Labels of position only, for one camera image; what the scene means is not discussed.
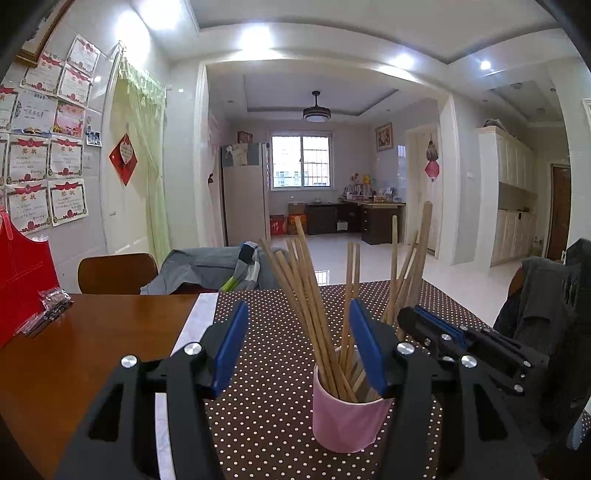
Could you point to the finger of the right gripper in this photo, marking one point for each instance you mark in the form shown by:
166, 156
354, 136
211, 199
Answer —
441, 348
441, 327

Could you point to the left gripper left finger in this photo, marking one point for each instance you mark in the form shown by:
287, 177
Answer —
116, 438

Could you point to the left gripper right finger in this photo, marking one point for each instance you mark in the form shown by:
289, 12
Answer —
450, 420

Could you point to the wooden chopstick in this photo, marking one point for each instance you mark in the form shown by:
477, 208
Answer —
394, 272
344, 353
314, 313
350, 363
329, 369
304, 318
416, 277
398, 283

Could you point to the dark jacket on chair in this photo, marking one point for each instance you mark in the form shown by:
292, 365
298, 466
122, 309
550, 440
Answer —
548, 310

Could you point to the pink cylindrical cup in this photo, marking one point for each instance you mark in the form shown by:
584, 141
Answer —
345, 427

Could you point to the dark wooden desk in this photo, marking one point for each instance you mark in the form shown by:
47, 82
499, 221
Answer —
373, 221

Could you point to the brown polka dot tablecloth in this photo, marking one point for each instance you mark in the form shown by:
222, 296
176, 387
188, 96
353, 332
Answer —
261, 424

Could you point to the plastic packet on table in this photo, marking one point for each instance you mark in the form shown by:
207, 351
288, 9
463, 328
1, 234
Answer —
54, 303

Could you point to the red door hanging ornament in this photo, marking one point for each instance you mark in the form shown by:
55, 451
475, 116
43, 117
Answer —
433, 167

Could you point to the brown wooden chair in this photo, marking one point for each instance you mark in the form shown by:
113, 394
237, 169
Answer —
123, 274

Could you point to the orange cardboard box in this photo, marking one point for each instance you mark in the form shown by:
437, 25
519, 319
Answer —
296, 219

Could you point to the red cardboard box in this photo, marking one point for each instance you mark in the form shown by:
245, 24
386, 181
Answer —
278, 225

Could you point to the grey jacket on chair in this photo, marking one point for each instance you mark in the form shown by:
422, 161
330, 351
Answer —
223, 269

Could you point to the red tote bag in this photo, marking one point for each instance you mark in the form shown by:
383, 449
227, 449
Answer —
26, 269

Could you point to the silver refrigerator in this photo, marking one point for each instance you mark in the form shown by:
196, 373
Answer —
245, 183

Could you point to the black ceiling lamp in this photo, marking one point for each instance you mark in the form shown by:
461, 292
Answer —
316, 113

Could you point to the light green curtain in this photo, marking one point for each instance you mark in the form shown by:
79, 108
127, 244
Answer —
142, 101

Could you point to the framed blossom picture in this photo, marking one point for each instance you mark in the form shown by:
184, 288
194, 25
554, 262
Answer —
34, 46

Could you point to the white wall cabinet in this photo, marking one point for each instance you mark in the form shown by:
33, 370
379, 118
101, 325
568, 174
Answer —
507, 219

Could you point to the small framed wall picture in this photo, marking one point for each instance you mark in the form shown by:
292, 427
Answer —
384, 137

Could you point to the window with white frame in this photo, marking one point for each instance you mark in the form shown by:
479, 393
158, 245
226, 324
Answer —
301, 161

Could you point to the red diamond wall decoration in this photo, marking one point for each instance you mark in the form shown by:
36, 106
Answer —
123, 159

